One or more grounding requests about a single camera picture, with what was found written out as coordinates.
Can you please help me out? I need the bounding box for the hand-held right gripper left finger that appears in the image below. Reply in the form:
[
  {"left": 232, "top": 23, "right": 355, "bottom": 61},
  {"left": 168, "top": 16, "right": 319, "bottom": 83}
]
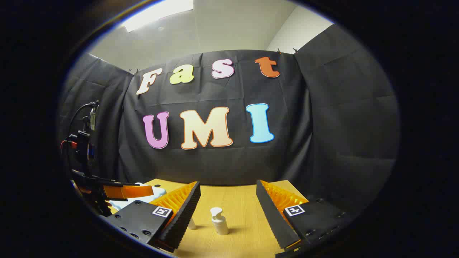
[{"left": 104, "top": 181, "right": 201, "bottom": 253}]

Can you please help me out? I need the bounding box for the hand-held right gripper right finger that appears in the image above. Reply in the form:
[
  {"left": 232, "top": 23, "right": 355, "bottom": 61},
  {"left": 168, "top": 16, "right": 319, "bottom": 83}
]
[{"left": 256, "top": 180, "right": 350, "bottom": 251}]

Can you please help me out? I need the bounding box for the light blue suitcase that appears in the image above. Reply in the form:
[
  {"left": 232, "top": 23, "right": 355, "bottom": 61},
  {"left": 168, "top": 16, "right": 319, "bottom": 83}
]
[{"left": 108, "top": 182, "right": 167, "bottom": 212}]

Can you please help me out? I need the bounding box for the white pump bottle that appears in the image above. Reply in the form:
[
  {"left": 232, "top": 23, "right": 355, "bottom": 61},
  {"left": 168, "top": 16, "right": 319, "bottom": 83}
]
[{"left": 210, "top": 207, "right": 229, "bottom": 236}]

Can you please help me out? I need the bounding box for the black backdrop cloth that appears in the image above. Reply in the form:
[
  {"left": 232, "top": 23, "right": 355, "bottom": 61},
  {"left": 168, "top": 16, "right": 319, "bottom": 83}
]
[{"left": 59, "top": 23, "right": 400, "bottom": 215}]

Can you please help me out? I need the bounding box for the ceiling light panel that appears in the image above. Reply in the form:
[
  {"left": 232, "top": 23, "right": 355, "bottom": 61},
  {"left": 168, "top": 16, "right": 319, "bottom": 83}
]
[{"left": 122, "top": 0, "right": 194, "bottom": 33}]

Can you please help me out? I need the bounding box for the black cable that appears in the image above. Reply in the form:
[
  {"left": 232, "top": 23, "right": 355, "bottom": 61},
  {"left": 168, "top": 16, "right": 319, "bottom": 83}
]
[{"left": 66, "top": 102, "right": 98, "bottom": 141}]

